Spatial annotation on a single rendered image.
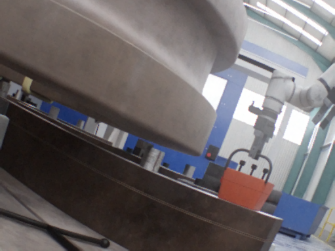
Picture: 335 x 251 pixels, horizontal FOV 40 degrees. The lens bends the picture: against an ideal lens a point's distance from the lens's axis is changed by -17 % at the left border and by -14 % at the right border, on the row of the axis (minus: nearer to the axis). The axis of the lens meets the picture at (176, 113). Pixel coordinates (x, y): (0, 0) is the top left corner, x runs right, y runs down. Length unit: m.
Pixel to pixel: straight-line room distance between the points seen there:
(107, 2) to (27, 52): 0.51
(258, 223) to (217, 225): 0.17
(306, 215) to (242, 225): 9.67
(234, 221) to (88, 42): 0.87
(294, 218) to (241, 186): 9.69
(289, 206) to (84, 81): 10.03
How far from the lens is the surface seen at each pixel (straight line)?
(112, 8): 2.16
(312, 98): 1.89
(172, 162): 7.38
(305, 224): 11.61
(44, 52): 1.81
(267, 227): 1.94
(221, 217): 2.01
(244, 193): 1.99
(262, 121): 1.95
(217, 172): 3.19
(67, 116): 8.15
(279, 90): 2.00
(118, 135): 11.73
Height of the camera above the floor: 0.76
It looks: 5 degrees up
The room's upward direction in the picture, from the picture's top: 22 degrees clockwise
